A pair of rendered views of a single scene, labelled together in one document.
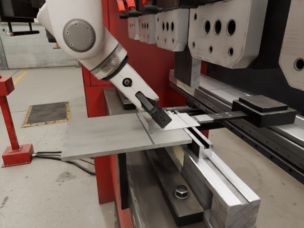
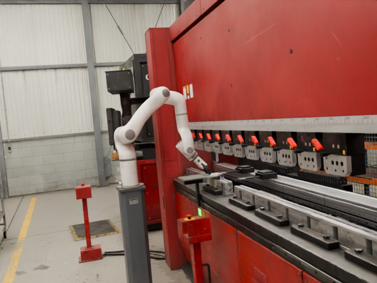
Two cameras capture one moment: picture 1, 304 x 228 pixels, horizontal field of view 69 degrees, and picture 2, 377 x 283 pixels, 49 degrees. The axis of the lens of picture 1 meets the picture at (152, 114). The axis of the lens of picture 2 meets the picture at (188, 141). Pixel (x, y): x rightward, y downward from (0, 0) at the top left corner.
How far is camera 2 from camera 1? 2.64 m
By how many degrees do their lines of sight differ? 19
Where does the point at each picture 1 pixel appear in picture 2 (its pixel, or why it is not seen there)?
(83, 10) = (191, 145)
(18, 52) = (23, 174)
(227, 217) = (225, 185)
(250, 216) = (230, 186)
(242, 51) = (219, 150)
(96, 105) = (169, 190)
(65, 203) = not seen: hidden behind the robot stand
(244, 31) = (219, 147)
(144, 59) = not seen: hidden behind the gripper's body
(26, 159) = (99, 254)
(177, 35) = (210, 147)
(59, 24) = (185, 148)
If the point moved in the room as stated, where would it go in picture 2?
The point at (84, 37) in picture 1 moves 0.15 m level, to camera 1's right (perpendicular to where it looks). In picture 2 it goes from (191, 150) to (211, 148)
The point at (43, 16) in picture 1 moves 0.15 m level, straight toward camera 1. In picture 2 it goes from (179, 146) to (187, 147)
